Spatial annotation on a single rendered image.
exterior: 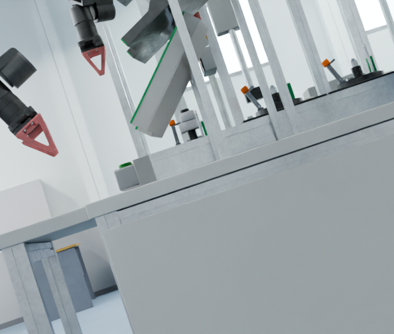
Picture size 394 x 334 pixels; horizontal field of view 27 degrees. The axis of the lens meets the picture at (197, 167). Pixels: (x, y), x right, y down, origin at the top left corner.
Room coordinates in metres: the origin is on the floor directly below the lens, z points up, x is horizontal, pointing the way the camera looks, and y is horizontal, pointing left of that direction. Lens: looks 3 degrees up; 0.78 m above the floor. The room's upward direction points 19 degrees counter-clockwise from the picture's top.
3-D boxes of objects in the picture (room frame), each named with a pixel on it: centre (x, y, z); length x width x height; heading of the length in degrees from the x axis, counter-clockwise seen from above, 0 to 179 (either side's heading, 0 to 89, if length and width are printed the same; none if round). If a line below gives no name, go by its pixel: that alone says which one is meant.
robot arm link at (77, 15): (2.32, 0.17, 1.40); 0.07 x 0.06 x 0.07; 125
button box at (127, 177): (2.45, 0.19, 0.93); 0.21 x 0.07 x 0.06; 1
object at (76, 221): (2.13, 0.15, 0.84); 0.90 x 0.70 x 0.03; 7
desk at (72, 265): (11.60, 2.33, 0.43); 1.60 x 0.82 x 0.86; 7
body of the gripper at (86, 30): (2.32, 0.17, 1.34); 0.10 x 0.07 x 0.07; 1
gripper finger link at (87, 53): (2.33, 0.17, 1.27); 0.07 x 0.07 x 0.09; 1
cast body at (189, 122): (2.63, -0.03, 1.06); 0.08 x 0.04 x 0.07; 91
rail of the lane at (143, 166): (2.64, 0.13, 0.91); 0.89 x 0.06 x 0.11; 1
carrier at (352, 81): (2.37, -0.52, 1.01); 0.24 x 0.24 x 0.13; 1
